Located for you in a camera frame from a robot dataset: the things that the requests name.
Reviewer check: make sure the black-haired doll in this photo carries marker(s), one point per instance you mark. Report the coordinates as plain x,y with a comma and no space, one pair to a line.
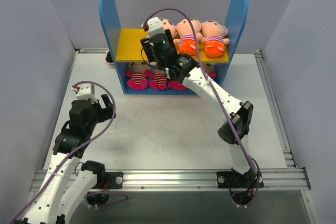
167,24
108,58
214,38
186,42

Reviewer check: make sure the blue and yellow toy shelf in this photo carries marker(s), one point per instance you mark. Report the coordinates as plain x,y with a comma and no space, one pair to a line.
125,46

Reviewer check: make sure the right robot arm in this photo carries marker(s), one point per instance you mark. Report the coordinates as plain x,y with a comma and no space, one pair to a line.
190,73

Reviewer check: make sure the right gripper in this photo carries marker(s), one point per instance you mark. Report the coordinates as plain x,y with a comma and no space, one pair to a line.
145,46

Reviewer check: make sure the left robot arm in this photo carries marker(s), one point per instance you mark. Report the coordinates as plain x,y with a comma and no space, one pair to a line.
54,202

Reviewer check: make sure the pink plush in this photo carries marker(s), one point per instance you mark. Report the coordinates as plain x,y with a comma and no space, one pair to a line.
173,84

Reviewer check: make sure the aluminium front rail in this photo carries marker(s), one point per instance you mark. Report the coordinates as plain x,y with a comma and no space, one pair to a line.
204,180

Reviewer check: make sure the aluminium back rail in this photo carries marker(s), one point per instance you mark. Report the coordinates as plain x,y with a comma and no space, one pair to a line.
92,50

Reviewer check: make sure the white plush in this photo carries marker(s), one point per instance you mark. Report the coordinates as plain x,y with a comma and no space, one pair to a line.
210,69
138,73
158,80

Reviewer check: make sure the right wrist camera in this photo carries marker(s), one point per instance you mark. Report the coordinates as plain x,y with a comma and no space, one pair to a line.
153,26

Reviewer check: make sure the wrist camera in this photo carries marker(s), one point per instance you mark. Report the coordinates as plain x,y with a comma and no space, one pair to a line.
153,26
85,92

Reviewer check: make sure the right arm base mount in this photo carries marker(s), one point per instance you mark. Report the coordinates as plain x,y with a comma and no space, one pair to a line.
234,180

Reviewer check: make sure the black-haired doll behind shelf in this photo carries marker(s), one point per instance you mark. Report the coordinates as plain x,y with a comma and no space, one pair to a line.
108,58

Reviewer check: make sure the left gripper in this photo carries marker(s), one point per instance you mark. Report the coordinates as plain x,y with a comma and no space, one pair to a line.
98,109

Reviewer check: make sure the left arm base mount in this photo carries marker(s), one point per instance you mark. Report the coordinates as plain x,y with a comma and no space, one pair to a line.
106,180

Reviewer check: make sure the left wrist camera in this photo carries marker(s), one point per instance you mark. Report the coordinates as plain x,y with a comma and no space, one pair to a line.
85,92

